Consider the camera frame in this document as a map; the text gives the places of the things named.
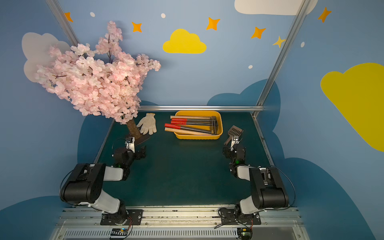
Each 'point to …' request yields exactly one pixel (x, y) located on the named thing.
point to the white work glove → (148, 124)
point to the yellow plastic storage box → (190, 136)
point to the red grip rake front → (213, 132)
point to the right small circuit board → (244, 232)
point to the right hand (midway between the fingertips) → (235, 144)
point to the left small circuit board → (119, 233)
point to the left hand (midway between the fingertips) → (137, 144)
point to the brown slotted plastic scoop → (234, 132)
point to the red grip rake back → (213, 119)
